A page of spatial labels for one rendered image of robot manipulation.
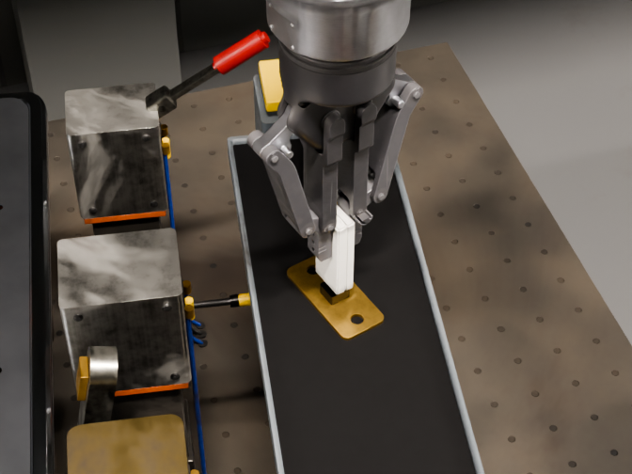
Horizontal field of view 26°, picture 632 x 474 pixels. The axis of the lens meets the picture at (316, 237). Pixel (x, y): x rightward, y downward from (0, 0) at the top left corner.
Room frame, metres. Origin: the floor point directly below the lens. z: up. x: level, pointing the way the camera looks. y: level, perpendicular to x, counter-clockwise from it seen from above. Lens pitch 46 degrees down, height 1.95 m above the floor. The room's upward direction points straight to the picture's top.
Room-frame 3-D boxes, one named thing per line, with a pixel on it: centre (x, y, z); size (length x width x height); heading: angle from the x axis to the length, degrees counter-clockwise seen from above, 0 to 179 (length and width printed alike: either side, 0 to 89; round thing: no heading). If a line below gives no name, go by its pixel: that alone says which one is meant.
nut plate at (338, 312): (0.69, -0.01, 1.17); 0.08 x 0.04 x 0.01; 33
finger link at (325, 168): (0.68, 0.00, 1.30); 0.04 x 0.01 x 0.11; 34
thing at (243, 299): (0.82, 0.10, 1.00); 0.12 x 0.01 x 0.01; 98
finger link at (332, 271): (0.69, -0.01, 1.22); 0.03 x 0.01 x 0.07; 34
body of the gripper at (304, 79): (0.69, -0.01, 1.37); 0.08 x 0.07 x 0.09; 124
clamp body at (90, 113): (1.03, 0.19, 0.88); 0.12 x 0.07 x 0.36; 98
